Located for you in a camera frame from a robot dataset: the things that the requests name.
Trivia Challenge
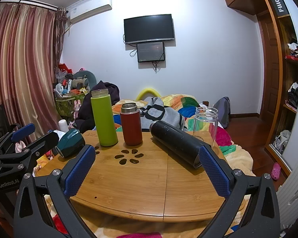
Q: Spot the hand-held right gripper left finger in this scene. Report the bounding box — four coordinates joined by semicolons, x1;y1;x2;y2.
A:
14;145;98;238

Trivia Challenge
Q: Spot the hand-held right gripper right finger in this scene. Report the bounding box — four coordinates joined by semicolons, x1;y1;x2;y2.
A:
199;146;280;238

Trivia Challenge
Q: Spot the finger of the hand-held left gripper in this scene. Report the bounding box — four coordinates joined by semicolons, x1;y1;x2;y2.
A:
0;123;36;155
0;131;60;177

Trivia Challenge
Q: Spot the black cup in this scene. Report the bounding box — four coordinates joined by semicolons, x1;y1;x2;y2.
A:
149;120;213;170

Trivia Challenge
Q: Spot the dark teal cup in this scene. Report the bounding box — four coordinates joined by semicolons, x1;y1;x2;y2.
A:
52;128;86;158

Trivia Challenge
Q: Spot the clear glass cup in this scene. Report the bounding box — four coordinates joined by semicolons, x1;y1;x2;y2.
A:
193;107;219;148

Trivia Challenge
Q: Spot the green cup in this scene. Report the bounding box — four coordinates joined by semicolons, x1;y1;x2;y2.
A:
90;88;119;147

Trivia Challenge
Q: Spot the red cup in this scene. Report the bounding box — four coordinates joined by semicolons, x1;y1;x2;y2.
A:
119;102;143;146

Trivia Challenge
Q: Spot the green storage basket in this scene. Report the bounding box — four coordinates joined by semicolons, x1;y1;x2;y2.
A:
55;94;86;117

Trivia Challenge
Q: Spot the dark purple jacket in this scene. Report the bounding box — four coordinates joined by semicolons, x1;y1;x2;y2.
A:
74;80;121;135

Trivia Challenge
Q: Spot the grey backpack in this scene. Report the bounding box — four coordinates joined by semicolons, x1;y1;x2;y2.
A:
213;97;231;129

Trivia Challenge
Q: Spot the pink slipper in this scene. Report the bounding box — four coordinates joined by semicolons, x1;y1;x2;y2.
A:
271;162;282;181

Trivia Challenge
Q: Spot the bamboo bed table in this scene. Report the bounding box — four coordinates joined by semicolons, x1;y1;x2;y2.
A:
36;130;247;223

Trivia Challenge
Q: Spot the pink striped curtain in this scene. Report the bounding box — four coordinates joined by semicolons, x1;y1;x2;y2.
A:
0;1;66;142

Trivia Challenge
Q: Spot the grey plush toy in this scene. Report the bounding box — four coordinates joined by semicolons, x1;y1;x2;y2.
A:
72;70;97;90

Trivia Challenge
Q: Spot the grey printed garment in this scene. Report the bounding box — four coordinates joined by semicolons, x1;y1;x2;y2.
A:
138;97;187;132

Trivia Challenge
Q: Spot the yellow foam tube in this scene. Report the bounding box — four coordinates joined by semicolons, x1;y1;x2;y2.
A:
135;88;163;101

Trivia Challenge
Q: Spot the wooden wardrobe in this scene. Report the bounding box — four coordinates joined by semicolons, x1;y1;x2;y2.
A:
221;0;298;178

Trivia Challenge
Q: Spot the brown wooden door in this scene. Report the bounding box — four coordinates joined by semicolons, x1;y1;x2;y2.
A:
257;10;281;120

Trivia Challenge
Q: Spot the white air conditioner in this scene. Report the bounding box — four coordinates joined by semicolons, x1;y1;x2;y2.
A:
69;0;113;25

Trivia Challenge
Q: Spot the small black wall monitor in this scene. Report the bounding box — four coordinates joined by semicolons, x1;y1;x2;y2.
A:
136;42;166;63

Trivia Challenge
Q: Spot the large black wall television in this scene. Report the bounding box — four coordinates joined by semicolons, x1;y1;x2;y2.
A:
124;14;175;44

